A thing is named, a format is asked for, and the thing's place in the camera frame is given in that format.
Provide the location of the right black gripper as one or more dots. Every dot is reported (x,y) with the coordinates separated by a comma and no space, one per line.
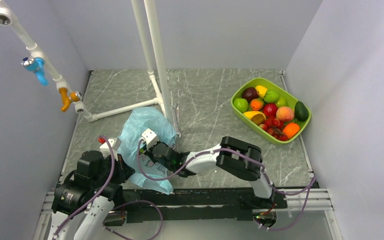
(149,152)

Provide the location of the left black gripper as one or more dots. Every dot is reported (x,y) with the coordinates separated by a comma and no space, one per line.
(124,170)

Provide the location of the light blue plastic bag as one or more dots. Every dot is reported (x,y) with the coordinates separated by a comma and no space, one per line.
(144,124)

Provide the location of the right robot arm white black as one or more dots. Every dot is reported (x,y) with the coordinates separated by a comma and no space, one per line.
(239,158)

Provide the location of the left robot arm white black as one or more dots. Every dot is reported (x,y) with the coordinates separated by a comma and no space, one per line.
(87,195)

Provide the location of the green fake apple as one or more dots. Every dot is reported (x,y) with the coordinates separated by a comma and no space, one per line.
(241,104)

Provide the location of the yellow fake mango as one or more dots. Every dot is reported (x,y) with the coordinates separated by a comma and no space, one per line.
(257,117)

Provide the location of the small orange fake fruit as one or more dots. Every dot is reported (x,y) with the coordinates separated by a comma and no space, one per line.
(256,104)

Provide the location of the dark purple fake plum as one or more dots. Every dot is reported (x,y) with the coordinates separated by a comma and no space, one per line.
(250,94)

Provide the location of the red fake cherry bunch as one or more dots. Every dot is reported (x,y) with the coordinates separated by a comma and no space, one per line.
(274,127)

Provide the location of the red fake apple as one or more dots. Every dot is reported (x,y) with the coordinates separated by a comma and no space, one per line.
(269,110)

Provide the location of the yellow fake lemon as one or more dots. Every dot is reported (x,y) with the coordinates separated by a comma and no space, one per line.
(261,90)

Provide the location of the bumpy green fake fruit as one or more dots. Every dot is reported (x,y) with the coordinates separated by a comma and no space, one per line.
(271,96)

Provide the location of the fake peach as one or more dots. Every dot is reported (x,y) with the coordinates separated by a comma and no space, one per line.
(285,114)

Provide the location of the orange fake tangerine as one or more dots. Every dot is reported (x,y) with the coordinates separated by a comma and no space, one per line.
(291,129)

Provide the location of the light green fake lime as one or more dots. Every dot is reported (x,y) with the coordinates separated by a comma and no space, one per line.
(281,102)

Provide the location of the dark green fake avocado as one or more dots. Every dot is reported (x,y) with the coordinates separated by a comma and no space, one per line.
(301,112)

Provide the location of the steel wrench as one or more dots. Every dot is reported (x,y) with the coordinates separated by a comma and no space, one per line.
(174,113)

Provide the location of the orange tap valve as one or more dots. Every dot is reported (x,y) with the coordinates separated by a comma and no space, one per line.
(68,98)

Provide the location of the blue tap valve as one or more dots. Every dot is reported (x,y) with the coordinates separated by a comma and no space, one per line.
(35,65)

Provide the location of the green plastic fruit tray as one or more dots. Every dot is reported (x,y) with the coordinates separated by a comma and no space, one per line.
(270,86)

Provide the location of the white pipe with taps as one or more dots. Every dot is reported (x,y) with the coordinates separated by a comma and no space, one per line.
(9,19)

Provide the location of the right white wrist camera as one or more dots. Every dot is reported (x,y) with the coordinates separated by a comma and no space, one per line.
(150,138)

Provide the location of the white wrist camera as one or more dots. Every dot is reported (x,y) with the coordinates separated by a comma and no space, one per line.
(109,146)
(150,138)

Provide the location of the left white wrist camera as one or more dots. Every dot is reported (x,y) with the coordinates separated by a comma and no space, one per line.
(109,146)

